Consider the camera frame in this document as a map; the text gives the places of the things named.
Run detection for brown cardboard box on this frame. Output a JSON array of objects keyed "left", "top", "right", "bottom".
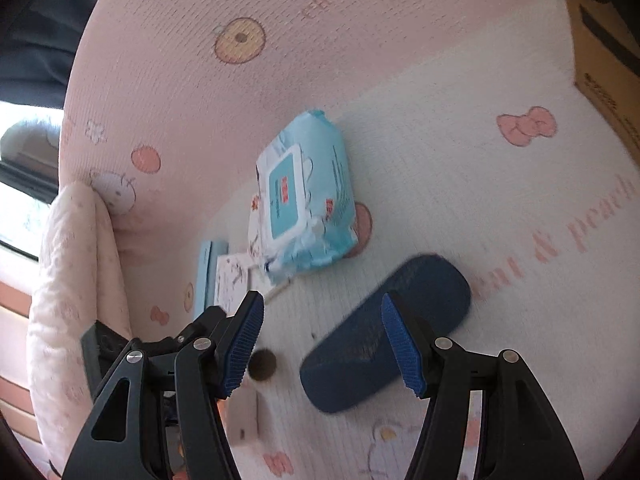
[{"left": 552, "top": 0, "right": 640, "bottom": 161}]

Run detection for dark cloth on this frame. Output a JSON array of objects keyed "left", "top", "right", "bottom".
[{"left": 0, "top": 0, "right": 118, "bottom": 111}]

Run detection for pink and white printed blanket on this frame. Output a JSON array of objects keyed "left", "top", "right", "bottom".
[{"left": 27, "top": 0, "right": 640, "bottom": 480}]

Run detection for white paper roll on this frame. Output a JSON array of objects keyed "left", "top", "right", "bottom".
[{"left": 248, "top": 348, "right": 280, "bottom": 383}]

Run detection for pink rolled blanket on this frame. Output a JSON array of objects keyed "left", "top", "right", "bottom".
[{"left": 27, "top": 180, "right": 133, "bottom": 476}]

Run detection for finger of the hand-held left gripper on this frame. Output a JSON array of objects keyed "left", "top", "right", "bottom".
[{"left": 141, "top": 305, "right": 230, "bottom": 356}]

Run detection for light blue wet wipes pack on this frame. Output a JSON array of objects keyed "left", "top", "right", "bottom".
[{"left": 247, "top": 109, "right": 360, "bottom": 286}]

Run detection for dark blue glasses case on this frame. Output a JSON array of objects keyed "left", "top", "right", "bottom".
[{"left": 299, "top": 254, "right": 472, "bottom": 415}]

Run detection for dark window frame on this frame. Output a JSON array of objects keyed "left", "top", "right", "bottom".
[{"left": 0, "top": 160, "right": 60, "bottom": 198}]

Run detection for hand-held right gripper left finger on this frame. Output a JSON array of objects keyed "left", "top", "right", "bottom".
[{"left": 62, "top": 291, "right": 266, "bottom": 480}]

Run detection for white floral print card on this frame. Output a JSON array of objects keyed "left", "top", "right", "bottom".
[{"left": 214, "top": 254, "right": 252, "bottom": 312}]

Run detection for thin wooden stick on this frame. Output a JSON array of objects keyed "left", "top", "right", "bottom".
[{"left": 264, "top": 281, "right": 292, "bottom": 303}]

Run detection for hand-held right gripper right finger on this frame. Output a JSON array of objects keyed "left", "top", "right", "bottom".
[{"left": 380, "top": 290, "right": 584, "bottom": 480}]

